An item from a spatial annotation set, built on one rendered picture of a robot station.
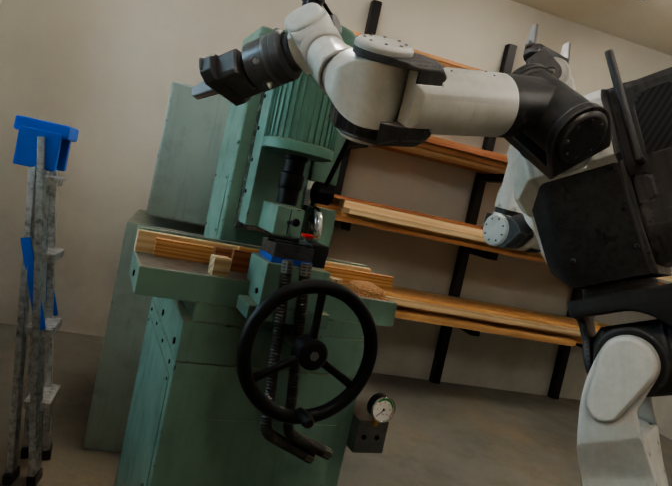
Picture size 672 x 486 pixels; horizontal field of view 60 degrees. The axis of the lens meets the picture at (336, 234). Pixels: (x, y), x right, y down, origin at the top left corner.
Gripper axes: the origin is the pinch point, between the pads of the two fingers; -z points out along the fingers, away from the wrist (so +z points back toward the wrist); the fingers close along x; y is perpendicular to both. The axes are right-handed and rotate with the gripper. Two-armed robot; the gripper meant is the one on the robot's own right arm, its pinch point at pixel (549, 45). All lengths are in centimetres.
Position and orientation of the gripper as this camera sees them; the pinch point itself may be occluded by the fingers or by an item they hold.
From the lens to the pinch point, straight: 161.6
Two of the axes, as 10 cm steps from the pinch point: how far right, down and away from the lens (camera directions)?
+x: -8.9, -3.3, -3.2
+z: -2.6, 9.4, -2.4
